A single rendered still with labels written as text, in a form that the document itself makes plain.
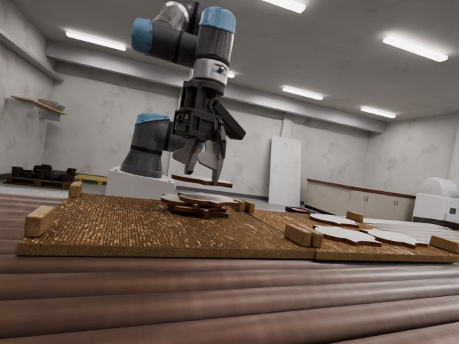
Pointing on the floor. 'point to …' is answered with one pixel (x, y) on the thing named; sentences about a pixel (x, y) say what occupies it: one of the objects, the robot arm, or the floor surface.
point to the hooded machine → (438, 201)
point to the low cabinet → (358, 201)
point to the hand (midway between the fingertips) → (201, 179)
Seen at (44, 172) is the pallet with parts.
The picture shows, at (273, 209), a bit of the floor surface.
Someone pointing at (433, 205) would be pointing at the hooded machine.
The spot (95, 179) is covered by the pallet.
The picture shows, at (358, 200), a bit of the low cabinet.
